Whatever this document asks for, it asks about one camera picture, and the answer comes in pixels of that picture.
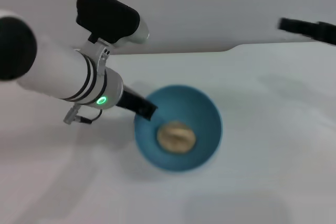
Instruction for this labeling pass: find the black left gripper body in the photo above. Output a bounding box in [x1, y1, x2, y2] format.
[116, 84, 148, 116]

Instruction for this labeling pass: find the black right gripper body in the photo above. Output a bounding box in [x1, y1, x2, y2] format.
[312, 21, 336, 45]

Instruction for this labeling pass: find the egg yolk pastry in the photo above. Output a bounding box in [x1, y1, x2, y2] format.
[156, 120, 197, 154]

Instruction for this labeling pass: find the blue bowl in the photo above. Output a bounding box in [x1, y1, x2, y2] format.
[133, 84, 224, 174]

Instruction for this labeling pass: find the left arm connector cable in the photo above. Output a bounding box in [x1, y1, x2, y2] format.
[62, 105, 103, 125]

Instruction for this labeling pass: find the left wrist camera housing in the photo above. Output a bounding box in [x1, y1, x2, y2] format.
[76, 0, 150, 77]

